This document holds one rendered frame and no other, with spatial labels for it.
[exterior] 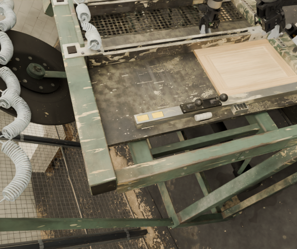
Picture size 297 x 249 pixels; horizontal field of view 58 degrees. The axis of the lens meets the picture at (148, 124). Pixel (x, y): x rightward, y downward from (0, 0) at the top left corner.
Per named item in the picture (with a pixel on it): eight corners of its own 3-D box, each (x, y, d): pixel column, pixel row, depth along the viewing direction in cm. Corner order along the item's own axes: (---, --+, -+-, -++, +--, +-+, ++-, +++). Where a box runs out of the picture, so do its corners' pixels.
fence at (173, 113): (307, 91, 143) (311, 86, 140) (136, 129, 120) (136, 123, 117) (301, 85, 145) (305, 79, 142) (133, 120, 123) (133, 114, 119)
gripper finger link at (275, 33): (265, 44, 113) (264, 27, 105) (277, 36, 112) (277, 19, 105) (270, 48, 111) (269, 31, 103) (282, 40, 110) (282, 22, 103)
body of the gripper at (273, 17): (254, 25, 108) (252, 0, 98) (273, 13, 107) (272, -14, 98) (267, 34, 103) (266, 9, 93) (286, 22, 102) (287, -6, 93)
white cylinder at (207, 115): (196, 122, 125) (211, 118, 127) (197, 118, 123) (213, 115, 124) (193, 117, 127) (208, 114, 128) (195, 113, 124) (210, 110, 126)
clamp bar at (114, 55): (266, 43, 164) (285, 6, 144) (68, 74, 136) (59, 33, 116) (257, 32, 169) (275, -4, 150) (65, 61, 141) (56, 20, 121)
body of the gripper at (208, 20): (205, 31, 149) (211, 11, 139) (199, 21, 154) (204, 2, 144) (217, 29, 151) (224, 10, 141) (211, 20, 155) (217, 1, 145)
